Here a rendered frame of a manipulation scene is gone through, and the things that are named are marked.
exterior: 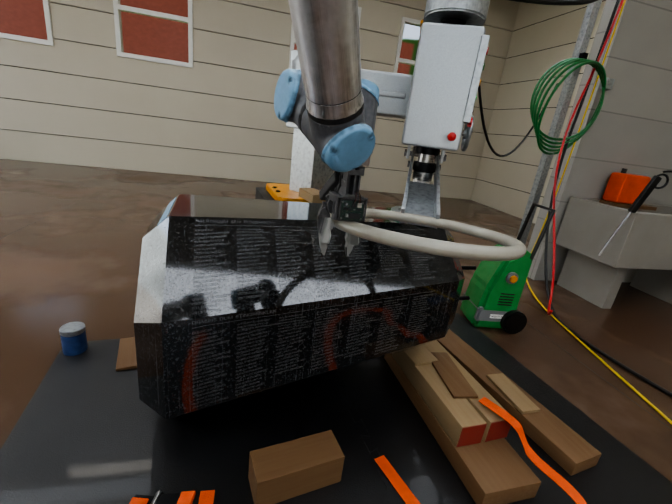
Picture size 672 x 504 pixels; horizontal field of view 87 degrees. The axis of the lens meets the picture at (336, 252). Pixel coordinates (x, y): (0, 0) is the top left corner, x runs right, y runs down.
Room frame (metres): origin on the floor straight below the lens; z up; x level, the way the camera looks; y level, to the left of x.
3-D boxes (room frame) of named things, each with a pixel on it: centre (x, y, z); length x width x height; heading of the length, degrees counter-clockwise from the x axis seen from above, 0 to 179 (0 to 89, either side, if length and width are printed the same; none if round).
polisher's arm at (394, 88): (2.22, 0.02, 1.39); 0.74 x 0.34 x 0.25; 85
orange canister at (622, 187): (3.35, -2.61, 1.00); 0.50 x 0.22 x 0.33; 105
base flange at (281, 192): (2.23, 0.21, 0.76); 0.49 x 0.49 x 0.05; 22
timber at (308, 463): (0.89, 0.04, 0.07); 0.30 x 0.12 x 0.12; 117
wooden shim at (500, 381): (1.42, -0.93, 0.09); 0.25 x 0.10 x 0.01; 18
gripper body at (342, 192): (0.78, -0.01, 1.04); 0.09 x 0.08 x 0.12; 19
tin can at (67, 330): (1.41, 1.19, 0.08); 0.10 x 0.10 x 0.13
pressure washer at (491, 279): (2.31, -1.16, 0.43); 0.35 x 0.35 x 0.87; 7
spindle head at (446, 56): (1.61, -0.34, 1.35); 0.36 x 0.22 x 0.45; 170
